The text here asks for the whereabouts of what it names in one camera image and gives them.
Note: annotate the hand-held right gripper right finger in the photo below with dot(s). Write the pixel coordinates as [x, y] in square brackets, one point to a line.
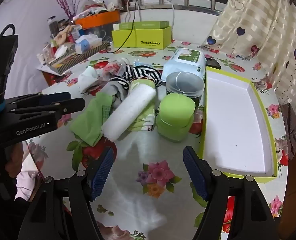
[196, 173]

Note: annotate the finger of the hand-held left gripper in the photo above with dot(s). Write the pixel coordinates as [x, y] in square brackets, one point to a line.
[55, 97]
[70, 105]

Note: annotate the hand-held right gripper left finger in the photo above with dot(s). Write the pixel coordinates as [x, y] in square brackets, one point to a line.
[101, 173]

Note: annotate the green cloth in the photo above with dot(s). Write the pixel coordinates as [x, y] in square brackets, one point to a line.
[90, 122]

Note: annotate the white tissue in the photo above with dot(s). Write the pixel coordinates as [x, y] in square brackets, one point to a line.
[88, 78]

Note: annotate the black white striped sock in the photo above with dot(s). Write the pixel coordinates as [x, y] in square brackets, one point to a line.
[119, 82]
[145, 73]

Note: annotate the clear plastic bag pink contents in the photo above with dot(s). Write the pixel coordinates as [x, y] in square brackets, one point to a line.
[113, 67]

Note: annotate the white fluffy roll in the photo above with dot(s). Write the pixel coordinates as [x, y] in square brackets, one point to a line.
[130, 110]

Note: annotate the green shallow box white inside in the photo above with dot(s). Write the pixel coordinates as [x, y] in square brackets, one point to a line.
[232, 120]

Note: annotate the green rabbit towel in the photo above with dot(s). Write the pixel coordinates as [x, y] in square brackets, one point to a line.
[143, 121]

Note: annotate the blue plastic bag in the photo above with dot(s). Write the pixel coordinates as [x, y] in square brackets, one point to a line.
[141, 62]

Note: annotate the person's left hand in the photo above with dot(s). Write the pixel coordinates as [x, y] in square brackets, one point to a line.
[14, 161]

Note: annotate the white paper sheet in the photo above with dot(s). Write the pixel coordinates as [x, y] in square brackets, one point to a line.
[49, 70]

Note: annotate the striped cardboard tray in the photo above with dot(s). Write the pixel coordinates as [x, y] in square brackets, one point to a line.
[73, 58]

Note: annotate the floral tablecloth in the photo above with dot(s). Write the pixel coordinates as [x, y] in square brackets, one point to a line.
[143, 192]

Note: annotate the blue white tissue pack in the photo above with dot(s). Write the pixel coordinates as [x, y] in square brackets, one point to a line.
[88, 43]

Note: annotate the green round jar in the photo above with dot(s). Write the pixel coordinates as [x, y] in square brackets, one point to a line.
[175, 115]

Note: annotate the beige plush toy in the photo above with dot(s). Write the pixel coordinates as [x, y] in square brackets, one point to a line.
[64, 33]

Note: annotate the dark jar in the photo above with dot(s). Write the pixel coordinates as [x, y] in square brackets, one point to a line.
[52, 27]

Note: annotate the orange box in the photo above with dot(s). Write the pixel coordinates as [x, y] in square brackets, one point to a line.
[98, 20]

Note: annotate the clear plastic round container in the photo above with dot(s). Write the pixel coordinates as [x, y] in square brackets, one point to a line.
[185, 83]

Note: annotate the lime green open box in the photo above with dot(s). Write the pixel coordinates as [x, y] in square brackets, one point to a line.
[140, 38]

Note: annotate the pile of packets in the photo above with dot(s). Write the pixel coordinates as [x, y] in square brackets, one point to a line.
[98, 3]

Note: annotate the black phone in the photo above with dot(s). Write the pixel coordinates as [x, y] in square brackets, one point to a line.
[213, 63]

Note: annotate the wet wipes pack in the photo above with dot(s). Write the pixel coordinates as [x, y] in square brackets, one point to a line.
[185, 60]

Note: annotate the heart print curtain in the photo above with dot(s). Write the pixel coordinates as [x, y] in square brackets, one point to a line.
[262, 30]

